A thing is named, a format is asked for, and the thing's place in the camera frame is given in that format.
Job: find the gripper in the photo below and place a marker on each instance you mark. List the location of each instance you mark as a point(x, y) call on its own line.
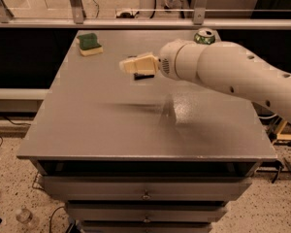
point(167, 59)

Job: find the dark blue rxbar wrapper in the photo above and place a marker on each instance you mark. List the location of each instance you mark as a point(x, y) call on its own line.
point(138, 76)

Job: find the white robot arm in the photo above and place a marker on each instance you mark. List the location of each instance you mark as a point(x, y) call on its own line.
point(225, 67)

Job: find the green soda can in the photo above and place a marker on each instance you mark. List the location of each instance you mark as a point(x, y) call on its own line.
point(204, 36)

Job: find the green and yellow sponge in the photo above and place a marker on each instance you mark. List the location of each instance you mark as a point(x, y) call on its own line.
point(88, 44)

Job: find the metal guard railing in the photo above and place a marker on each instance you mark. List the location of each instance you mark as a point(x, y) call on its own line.
point(152, 14)

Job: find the grey drawer cabinet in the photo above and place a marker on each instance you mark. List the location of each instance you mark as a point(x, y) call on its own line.
point(96, 121)

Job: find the top grey drawer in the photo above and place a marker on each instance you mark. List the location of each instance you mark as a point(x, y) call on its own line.
point(145, 189)

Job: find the grey drawer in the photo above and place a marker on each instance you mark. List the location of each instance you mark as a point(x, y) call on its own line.
point(145, 189)
point(143, 212)
point(138, 227)

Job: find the middle grey drawer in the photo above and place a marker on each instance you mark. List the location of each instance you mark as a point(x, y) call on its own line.
point(143, 212)

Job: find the bottom grey drawer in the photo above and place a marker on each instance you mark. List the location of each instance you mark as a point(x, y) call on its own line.
point(138, 227)

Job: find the clear plastic water bottle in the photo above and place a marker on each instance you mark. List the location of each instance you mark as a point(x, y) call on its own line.
point(26, 218)

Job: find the wooden frame stand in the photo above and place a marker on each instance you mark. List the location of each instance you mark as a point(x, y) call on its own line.
point(281, 131)

